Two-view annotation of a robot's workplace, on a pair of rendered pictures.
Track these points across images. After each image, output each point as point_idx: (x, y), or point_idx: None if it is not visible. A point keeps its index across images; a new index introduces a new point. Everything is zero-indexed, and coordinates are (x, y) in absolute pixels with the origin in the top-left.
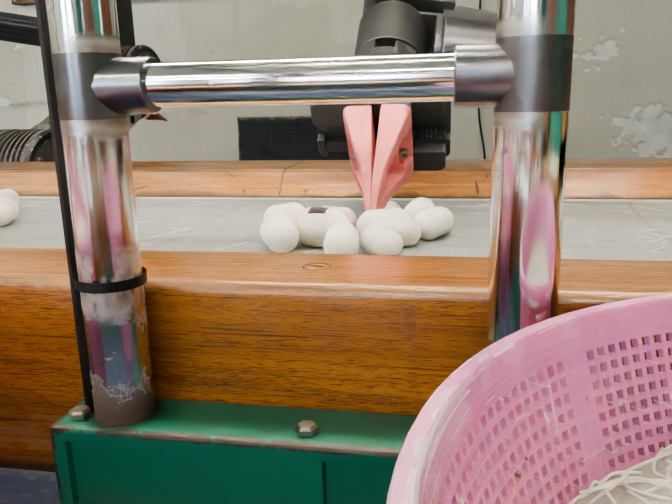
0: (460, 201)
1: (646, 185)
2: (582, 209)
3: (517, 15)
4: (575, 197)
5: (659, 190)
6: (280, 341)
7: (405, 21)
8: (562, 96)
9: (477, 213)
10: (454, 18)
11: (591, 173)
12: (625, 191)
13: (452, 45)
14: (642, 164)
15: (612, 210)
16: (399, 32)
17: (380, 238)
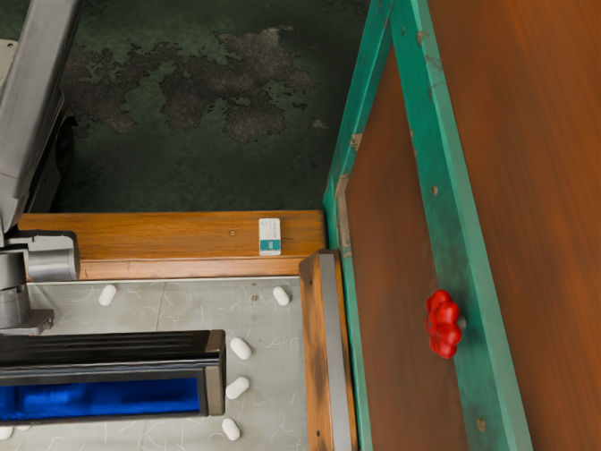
0: (77, 285)
1: (174, 270)
2: (135, 304)
3: None
4: (139, 277)
5: (181, 273)
6: None
7: (3, 271)
8: None
9: (80, 319)
10: (34, 259)
11: (147, 263)
12: (164, 274)
13: (37, 279)
14: (179, 242)
15: (148, 307)
16: (1, 284)
17: (19, 428)
